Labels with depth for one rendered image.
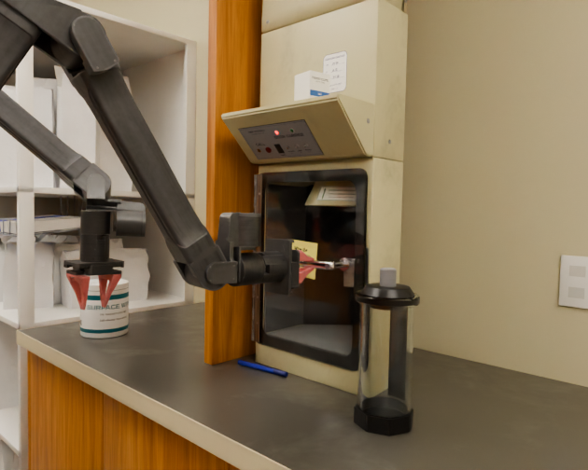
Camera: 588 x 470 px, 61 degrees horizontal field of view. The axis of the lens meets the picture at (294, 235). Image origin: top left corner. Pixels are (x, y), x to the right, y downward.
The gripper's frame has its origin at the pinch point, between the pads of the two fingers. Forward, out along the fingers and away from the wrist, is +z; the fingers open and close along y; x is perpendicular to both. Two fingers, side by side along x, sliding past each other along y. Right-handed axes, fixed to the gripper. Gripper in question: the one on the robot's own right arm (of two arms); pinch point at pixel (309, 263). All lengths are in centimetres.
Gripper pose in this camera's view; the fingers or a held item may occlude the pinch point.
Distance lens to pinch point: 98.7
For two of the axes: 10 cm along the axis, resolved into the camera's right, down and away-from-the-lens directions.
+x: -7.3, -0.4, 6.8
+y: 0.2, -10.0, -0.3
